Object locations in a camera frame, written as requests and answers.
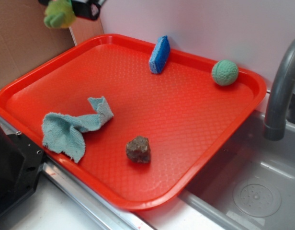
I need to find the green plush frog toy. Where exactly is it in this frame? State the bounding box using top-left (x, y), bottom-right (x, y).
top-left (44, 0), bottom-right (76, 29)

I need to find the brown rock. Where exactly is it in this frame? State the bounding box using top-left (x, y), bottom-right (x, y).
top-left (125, 136), bottom-right (151, 163)

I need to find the red plastic tray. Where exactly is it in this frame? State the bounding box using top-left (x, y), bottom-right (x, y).
top-left (0, 34), bottom-right (266, 211)

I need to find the blue sponge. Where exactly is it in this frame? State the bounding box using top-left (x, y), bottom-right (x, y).
top-left (148, 35), bottom-right (170, 74)

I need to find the light teal cloth rag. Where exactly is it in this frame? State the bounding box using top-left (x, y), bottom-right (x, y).
top-left (42, 97), bottom-right (113, 163)

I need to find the green rubber ball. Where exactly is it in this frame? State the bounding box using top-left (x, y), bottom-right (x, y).
top-left (211, 59), bottom-right (239, 86)

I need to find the grey sink basin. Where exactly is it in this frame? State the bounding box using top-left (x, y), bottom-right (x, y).
top-left (180, 112), bottom-right (295, 230)

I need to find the brown cardboard panel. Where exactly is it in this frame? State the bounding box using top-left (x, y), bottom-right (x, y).
top-left (0, 0), bottom-right (103, 89)

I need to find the grey sink faucet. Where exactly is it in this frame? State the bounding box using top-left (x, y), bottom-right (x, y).
top-left (263, 39), bottom-right (295, 141)

